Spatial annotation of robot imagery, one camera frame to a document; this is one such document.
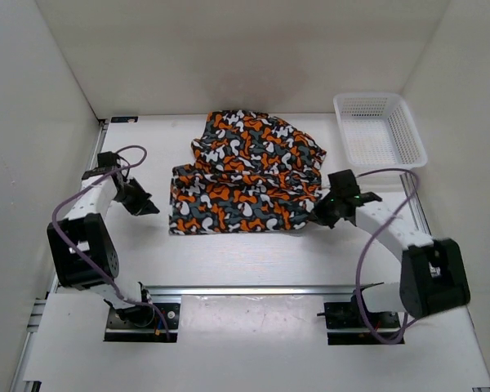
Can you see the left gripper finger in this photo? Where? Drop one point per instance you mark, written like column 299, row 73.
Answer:
column 137, row 208
column 149, row 208

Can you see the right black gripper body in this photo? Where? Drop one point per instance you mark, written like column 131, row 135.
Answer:
column 326, row 211

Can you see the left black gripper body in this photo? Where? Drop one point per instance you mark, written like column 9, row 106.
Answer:
column 132, row 191

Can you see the orange camouflage shorts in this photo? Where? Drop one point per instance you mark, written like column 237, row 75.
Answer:
column 252, row 172

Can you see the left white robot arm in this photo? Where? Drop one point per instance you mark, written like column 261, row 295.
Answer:
column 83, row 252

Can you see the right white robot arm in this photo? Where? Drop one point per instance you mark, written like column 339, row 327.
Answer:
column 432, row 276

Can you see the dark label sticker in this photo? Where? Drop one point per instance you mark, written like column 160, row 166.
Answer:
column 124, row 119

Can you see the white plastic basket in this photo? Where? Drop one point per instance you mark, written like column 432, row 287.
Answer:
column 378, row 131

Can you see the aluminium front rail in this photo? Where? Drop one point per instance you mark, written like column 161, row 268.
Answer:
column 253, row 290

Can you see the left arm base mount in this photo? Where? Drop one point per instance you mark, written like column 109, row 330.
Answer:
column 151, row 329

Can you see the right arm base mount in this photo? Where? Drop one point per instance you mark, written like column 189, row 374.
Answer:
column 345, row 325

